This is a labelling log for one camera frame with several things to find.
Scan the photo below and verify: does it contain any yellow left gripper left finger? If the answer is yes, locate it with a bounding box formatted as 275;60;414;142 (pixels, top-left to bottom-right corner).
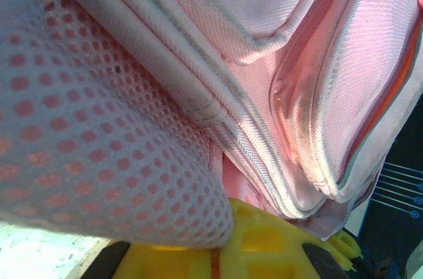
79;241;215;279

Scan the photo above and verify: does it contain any pink student backpack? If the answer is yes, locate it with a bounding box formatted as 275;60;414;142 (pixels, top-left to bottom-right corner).
0;0;423;250

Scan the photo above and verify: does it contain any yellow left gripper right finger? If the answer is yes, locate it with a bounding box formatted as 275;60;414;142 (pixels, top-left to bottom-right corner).
217;198;364;279

